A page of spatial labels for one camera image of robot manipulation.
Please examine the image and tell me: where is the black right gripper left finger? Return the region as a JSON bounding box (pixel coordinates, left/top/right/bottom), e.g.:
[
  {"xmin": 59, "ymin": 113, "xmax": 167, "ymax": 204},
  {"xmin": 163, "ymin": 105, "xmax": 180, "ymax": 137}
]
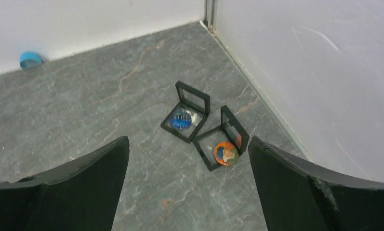
[{"xmin": 0, "ymin": 136, "xmax": 130, "ymax": 231}]

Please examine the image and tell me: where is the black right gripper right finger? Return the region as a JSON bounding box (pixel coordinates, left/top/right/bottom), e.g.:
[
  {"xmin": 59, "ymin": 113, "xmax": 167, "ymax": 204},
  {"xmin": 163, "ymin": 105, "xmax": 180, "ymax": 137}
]
[{"xmin": 248, "ymin": 137, "xmax": 384, "ymax": 231}]

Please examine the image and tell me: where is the orange round brooch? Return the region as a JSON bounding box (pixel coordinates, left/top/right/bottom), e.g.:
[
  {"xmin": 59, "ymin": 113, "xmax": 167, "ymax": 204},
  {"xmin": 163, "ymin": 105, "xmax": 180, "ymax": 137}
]
[{"xmin": 214, "ymin": 142, "xmax": 239, "ymax": 166}]

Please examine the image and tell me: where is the blue round brooch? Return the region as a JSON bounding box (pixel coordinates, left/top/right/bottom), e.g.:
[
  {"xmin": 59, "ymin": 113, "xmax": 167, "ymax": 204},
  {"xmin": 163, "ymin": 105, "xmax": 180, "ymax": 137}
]
[{"xmin": 169, "ymin": 110, "xmax": 192, "ymax": 129}]

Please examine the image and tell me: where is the blue cup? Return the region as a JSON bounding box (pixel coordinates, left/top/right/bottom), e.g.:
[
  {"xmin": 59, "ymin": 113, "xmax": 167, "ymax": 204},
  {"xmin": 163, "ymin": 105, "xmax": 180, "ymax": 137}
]
[{"xmin": 19, "ymin": 51, "xmax": 44, "ymax": 70}]

